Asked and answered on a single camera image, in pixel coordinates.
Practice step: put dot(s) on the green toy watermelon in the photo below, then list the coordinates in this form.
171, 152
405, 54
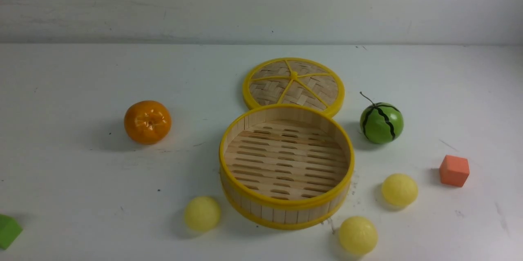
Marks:
381, 123

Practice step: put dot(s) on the orange foam cube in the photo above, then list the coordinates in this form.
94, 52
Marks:
454, 171

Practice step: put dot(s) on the green foam block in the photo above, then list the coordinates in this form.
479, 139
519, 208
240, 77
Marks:
10, 229

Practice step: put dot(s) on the yellow bun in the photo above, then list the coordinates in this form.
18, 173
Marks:
399, 190
202, 214
357, 235

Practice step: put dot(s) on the woven bamboo steamer lid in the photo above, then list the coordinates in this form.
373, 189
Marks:
294, 81

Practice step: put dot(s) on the orange toy tangerine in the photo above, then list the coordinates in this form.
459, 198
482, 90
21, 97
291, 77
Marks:
147, 122

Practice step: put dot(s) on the yellow bun bottom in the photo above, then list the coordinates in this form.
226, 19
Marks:
357, 235

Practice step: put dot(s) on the bamboo steamer tray yellow rim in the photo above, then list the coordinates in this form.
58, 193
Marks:
286, 167

